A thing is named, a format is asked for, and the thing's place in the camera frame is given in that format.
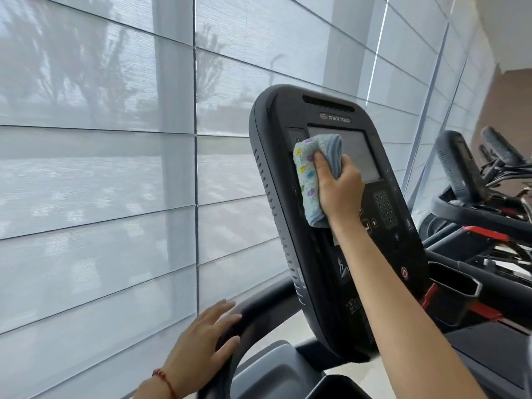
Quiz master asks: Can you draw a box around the person's left hand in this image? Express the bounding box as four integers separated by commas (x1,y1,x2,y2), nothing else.
160,300,243,398

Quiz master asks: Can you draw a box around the light blue printed cloth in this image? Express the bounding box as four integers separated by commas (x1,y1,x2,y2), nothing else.
293,134,343,228

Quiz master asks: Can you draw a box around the black neighbouring treadmill handlebar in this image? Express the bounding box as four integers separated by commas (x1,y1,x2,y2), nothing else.
430,194,532,234

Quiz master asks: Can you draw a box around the red safety strap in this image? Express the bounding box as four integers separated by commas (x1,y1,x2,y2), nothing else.
419,282,504,325

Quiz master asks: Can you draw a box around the grey treadmill motor shroud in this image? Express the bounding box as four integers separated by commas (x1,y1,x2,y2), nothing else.
226,340,375,399

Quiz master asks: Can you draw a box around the black neighbouring treadmill console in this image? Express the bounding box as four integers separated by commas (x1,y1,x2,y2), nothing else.
434,130,491,205

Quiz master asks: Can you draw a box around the person's right hand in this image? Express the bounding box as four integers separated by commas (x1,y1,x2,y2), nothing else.
312,150,367,230

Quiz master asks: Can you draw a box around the narrow grey window blind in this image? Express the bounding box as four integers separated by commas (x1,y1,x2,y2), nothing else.
409,21,499,196
365,0,450,200

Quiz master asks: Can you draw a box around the red string bracelet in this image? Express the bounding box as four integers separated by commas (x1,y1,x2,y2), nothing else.
152,368,180,399

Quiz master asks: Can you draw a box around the person's right forearm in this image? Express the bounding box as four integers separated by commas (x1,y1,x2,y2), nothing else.
328,220,513,399

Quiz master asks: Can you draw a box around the wide grey window blind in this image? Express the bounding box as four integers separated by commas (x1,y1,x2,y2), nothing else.
194,0,390,325
0,0,197,399

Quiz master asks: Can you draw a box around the person's left forearm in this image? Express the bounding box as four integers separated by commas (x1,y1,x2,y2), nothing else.
134,372,178,399

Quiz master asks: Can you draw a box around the black treadmill cup holder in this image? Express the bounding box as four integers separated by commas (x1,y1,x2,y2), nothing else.
427,262,483,329

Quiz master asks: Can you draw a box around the black distant treadmill console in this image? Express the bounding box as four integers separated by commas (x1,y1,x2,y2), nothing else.
480,126,526,167

